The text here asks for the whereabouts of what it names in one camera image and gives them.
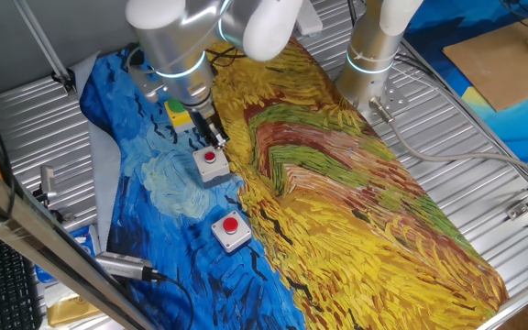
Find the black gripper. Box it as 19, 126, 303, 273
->
189, 105, 231, 150

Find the black clamp tool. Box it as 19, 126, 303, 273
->
33, 164, 77, 222

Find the grey metal rod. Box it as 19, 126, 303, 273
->
12, 0, 78, 98

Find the aluminium frame bar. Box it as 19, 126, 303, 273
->
0, 146, 155, 330

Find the yellow box green mushroom button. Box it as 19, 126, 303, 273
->
164, 97, 196, 134

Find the silver camera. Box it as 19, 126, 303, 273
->
94, 251, 165, 282

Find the gold paper package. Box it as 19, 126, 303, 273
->
46, 295, 103, 327

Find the blue painted cloth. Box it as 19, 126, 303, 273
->
403, 0, 528, 164

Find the brown cardboard sheet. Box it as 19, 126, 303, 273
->
442, 11, 528, 113

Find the black keyboard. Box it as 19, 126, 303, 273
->
0, 219, 43, 330

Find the Van Gogh print tablecloth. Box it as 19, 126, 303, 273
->
69, 36, 511, 330

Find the grey box raised red button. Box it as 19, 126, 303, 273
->
210, 210, 253, 254

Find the white power strip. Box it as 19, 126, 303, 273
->
293, 0, 324, 37

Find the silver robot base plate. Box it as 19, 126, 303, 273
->
359, 84, 408, 125

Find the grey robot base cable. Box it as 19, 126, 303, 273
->
368, 96, 528, 183

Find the black camera cable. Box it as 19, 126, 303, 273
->
153, 272, 195, 330

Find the blue tissue pack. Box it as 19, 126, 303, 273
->
34, 224, 103, 283

